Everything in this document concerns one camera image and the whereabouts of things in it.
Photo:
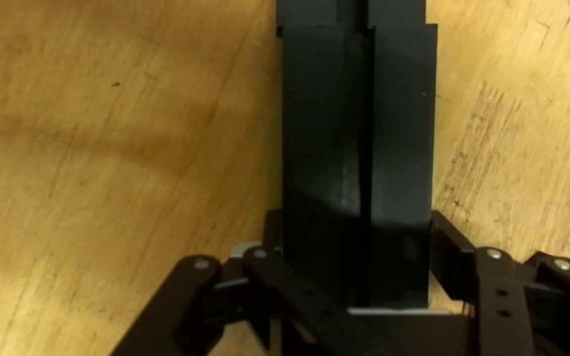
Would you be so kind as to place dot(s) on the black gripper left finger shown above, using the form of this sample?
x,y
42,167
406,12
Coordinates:
x,y
200,297

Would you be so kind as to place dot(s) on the long black track piece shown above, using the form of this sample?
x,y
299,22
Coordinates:
x,y
356,161

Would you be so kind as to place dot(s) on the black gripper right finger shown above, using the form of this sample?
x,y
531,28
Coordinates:
x,y
519,307

